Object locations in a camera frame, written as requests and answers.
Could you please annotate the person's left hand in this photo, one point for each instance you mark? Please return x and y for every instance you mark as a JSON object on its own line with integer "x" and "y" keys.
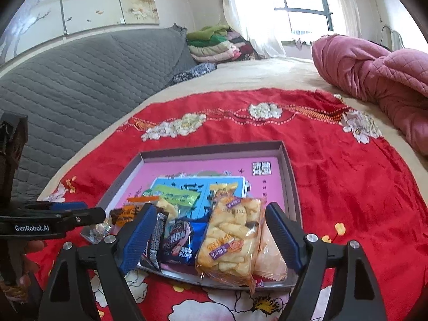
{"x": 31, "y": 257}

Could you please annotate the stack of folded clothes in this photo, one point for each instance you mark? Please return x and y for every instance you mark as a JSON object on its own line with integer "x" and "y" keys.
{"x": 217, "y": 43}

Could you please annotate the pink quilted comforter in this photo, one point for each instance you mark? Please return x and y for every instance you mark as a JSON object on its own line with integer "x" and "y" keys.
{"x": 384, "y": 73}

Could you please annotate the white sheer curtain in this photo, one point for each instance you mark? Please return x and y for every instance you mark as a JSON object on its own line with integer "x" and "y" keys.
{"x": 341, "y": 3}
{"x": 250, "y": 10}

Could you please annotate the blue cookie packet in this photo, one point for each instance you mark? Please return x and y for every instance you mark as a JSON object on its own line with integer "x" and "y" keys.
{"x": 180, "y": 240}

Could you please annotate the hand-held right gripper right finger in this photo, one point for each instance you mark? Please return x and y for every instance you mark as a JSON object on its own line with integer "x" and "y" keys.
{"x": 284, "y": 237}

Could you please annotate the green candy packet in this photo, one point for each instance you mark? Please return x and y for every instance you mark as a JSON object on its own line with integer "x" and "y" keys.
{"x": 177, "y": 195}

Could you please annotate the black snack bar packet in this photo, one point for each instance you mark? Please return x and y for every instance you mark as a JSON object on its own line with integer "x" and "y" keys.
{"x": 155, "y": 240}

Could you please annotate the red floral blanket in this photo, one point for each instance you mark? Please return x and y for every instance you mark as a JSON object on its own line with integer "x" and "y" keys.
{"x": 351, "y": 190}

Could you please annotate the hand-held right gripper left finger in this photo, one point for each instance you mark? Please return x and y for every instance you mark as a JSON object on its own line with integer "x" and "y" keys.
{"x": 137, "y": 240}

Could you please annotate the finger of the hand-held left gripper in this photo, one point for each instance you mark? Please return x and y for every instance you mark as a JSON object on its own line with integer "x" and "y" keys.
{"x": 68, "y": 206}
{"x": 85, "y": 217}

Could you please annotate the blue patterned cloth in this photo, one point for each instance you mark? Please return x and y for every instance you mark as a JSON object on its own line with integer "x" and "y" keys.
{"x": 192, "y": 73}

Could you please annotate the peach biscuit packet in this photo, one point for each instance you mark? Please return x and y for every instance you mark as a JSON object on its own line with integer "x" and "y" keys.
{"x": 271, "y": 260}

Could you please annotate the clear yellow cracker packet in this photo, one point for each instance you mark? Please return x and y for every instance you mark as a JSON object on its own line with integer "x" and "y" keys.
{"x": 230, "y": 237}

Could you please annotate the orange snack packet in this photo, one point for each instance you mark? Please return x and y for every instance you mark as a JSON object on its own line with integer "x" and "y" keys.
{"x": 127, "y": 214}

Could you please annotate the white metal chair frame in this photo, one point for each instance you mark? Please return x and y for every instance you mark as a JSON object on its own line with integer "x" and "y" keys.
{"x": 394, "y": 36}

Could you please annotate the grey quilted headboard cover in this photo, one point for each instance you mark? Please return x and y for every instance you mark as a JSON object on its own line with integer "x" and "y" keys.
{"x": 83, "y": 80}

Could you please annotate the pink and blue book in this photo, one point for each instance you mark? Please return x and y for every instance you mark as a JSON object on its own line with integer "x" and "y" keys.
{"x": 200, "y": 170}

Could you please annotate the painted wardrobe doors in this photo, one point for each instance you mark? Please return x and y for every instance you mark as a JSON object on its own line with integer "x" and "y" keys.
{"x": 83, "y": 3}

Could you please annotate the grey shallow cardboard box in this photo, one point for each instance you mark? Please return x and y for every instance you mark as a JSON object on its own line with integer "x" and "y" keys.
{"x": 288, "y": 174}

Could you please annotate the dark framed window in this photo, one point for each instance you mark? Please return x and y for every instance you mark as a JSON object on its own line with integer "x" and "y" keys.
{"x": 304, "y": 3}

